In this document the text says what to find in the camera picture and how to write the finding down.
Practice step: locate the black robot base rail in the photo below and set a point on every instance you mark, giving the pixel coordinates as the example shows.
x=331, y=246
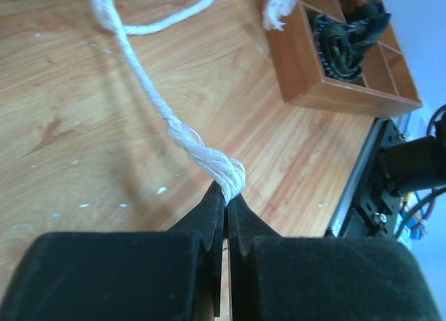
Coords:
x=393, y=178

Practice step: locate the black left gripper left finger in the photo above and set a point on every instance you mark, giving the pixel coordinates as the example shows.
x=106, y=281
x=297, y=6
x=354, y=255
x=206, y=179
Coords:
x=165, y=275

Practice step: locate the wooden compartment organizer box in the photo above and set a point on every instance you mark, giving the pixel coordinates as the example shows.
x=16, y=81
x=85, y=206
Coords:
x=385, y=89

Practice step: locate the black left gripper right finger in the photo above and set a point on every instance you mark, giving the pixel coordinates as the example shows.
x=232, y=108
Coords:
x=324, y=278

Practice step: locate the duck print bed cover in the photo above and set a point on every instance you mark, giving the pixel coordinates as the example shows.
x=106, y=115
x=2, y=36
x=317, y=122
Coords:
x=228, y=173

